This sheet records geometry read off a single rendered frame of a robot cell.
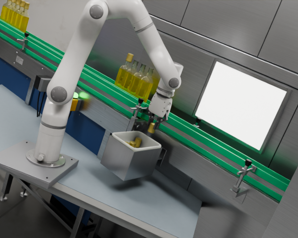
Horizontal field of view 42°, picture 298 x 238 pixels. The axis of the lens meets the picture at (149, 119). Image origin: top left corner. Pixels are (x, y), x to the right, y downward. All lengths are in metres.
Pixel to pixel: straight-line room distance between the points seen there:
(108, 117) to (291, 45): 1.00
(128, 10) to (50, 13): 3.46
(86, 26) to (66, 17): 3.35
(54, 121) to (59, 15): 3.36
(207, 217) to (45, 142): 0.95
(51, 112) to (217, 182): 0.84
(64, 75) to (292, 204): 1.07
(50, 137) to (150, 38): 0.65
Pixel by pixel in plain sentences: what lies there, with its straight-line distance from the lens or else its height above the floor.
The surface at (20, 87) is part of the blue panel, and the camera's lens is 2.81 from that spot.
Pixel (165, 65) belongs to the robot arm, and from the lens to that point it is 1.74.
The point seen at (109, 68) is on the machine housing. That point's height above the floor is 1.16.
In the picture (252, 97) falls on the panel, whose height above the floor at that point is 1.38.
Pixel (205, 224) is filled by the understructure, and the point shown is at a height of 0.65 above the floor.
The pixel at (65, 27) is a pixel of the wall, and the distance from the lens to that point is 5.08.
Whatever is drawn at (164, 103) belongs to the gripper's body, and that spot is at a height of 1.23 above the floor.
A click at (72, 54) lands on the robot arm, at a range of 1.78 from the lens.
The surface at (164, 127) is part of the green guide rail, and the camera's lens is 2.05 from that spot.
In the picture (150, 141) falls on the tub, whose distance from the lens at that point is 2.00.
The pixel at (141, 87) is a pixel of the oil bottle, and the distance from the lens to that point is 2.16.
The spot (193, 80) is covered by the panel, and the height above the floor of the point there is 1.33.
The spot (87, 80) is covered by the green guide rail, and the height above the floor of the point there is 1.11.
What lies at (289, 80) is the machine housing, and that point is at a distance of 1.94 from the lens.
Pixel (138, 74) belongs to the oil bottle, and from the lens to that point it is 2.18.
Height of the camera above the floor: 1.66
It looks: 16 degrees down
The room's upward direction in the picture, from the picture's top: 20 degrees clockwise
